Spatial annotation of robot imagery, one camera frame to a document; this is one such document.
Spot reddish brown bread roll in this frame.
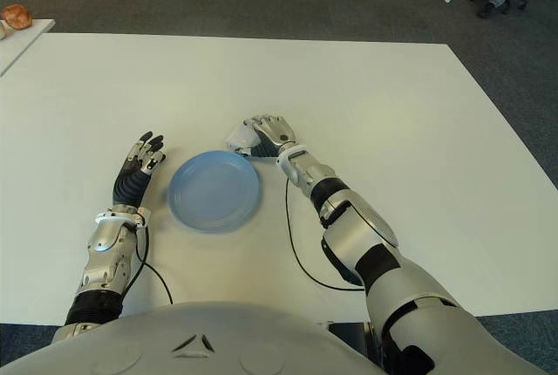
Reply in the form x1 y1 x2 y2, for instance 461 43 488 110
0 3 34 31

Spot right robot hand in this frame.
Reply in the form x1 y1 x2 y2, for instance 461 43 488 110
242 113 300 160

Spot white charger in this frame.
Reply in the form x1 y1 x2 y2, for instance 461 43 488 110
224 125 263 158

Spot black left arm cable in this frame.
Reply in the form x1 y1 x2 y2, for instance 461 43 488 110
133 222 175 306

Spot grey robot torso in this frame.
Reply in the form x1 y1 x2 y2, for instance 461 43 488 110
0 299 387 375

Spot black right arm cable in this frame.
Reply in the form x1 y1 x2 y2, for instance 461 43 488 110
284 177 366 293

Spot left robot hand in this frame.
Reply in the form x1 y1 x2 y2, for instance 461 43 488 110
112 130 168 210

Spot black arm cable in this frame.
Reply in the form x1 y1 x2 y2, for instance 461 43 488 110
133 222 175 306
284 177 366 293

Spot blue plate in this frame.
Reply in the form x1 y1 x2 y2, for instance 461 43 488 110
167 149 264 235

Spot white side table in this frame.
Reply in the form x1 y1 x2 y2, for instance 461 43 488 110
0 18 57 78

